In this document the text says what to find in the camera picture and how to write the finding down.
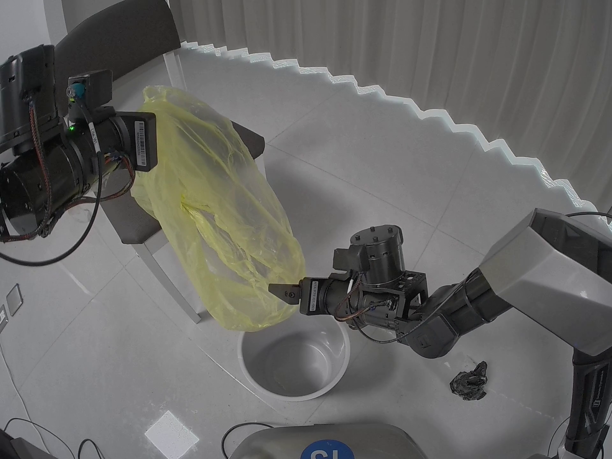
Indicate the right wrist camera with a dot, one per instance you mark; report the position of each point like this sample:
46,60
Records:
346,258

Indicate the white curtain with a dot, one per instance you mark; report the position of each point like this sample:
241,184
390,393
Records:
430,26

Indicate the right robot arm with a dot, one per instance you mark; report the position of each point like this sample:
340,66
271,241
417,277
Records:
526,266

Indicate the black plastic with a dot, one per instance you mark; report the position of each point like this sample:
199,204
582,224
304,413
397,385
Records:
471,383

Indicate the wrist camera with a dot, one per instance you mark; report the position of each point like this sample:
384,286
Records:
95,86
346,258

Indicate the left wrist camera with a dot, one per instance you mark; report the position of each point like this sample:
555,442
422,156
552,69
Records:
95,86

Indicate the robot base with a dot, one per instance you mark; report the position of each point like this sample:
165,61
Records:
287,445

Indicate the grey white-legged chair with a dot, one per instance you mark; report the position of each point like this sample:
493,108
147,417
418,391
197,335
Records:
119,31

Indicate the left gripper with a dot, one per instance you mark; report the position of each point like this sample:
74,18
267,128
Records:
114,141

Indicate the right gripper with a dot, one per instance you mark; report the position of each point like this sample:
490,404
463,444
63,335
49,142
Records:
330,299

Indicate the white trash bin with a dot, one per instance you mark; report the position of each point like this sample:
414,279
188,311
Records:
296,366

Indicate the yellow plastic bag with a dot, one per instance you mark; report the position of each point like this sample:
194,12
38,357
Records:
215,184

